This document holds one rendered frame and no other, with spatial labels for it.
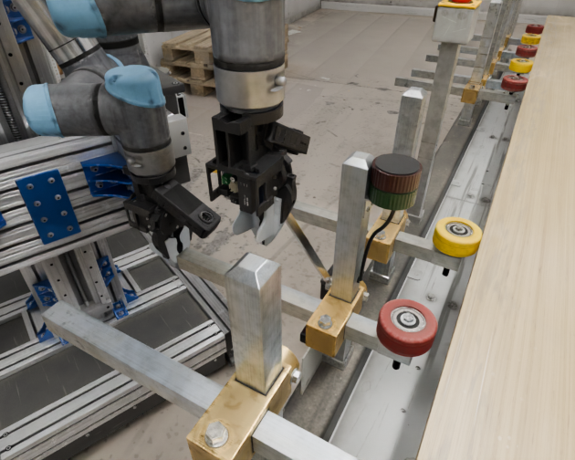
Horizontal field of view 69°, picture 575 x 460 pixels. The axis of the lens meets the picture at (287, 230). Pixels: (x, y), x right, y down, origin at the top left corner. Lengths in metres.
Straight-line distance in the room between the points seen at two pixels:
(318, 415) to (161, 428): 0.91
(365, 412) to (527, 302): 0.35
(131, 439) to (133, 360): 1.09
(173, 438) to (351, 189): 1.18
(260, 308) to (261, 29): 0.26
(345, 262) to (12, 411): 1.17
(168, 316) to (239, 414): 1.17
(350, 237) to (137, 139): 0.34
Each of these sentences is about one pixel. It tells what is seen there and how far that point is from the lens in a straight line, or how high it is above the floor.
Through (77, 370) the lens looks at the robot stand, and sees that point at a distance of 1.54.
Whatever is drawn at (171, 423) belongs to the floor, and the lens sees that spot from 1.58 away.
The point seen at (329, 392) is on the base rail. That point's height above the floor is 0.70.
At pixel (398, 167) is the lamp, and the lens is 0.52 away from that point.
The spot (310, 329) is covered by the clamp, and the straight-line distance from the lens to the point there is 0.64.
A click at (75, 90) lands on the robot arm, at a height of 1.16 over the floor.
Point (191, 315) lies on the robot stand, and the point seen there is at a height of 0.21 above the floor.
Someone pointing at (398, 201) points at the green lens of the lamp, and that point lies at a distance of 0.52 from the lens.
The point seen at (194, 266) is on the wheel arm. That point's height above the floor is 0.85.
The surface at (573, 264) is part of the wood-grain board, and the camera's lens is 0.83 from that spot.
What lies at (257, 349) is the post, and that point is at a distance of 0.39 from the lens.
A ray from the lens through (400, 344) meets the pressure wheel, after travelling 0.60.
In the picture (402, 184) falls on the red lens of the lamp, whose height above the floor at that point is 1.10.
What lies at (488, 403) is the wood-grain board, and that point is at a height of 0.90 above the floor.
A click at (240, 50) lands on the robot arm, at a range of 0.44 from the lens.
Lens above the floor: 1.35
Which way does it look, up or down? 37 degrees down
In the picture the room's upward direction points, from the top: straight up
